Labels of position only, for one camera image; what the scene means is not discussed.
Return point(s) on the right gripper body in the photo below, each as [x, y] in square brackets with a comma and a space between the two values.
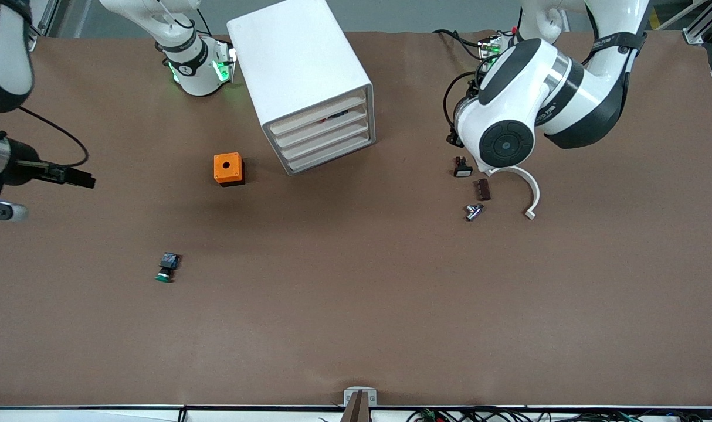
[26, 163]

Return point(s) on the green push button switch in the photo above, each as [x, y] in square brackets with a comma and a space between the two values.
[167, 266]

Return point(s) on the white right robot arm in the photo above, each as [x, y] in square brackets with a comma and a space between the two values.
[195, 73]

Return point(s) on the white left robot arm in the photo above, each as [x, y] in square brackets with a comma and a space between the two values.
[526, 76]

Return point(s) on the small red black parts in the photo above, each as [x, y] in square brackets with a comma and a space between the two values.
[332, 117]

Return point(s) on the brown table mat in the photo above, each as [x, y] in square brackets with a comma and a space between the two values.
[356, 293]

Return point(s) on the silver metal fitting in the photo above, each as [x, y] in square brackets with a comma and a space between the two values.
[474, 212]

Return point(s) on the brown terminal block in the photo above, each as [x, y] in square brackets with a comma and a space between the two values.
[482, 190]

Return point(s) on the white curved plastic piece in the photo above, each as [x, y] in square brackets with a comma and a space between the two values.
[535, 193]

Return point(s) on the orange button enclosure box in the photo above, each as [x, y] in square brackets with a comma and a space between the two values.
[227, 167]

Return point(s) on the grey metal bracket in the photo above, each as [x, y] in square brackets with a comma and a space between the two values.
[350, 395]

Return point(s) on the brown post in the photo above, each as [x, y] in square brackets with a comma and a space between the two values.
[357, 410]

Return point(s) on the black white push switch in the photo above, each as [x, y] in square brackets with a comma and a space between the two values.
[463, 170]

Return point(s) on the aluminium frame profile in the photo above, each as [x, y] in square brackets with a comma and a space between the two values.
[699, 32]

